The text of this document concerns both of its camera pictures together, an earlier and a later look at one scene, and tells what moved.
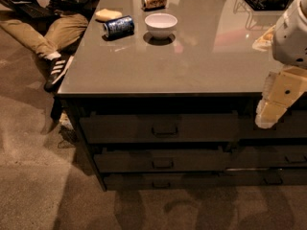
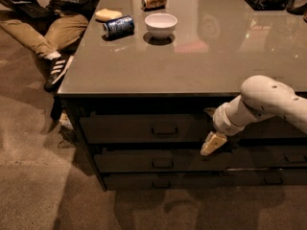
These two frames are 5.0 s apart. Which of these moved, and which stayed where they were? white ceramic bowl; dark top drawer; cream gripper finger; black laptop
Moved: cream gripper finger
Stayed: black laptop; dark top drawer; white ceramic bowl
